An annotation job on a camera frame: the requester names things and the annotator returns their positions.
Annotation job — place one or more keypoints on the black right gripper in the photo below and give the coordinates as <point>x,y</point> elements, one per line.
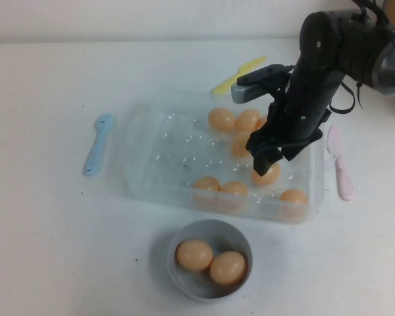
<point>303,105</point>

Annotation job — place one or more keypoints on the beige plastic egg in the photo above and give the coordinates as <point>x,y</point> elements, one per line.
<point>239,145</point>
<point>227,267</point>
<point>262,122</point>
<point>293,198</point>
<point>271,176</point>
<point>221,119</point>
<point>206,184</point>
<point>233,190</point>
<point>194,255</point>
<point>247,120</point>

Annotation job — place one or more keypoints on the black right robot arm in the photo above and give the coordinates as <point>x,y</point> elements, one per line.
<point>355,49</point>

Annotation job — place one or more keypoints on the clear plastic egg box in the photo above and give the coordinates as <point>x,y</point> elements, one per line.
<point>171,158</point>

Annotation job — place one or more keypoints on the pink plastic knife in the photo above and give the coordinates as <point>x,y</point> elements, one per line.
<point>341,171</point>

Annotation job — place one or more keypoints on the yellow plastic knife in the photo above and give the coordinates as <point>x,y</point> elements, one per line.
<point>224,86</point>

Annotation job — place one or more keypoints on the grey round bowl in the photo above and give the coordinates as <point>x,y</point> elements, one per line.
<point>197,289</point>

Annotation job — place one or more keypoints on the light blue plastic fork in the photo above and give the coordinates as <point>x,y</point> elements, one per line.
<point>97,148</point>

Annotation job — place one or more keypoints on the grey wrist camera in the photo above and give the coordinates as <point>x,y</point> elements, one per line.
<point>250,93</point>

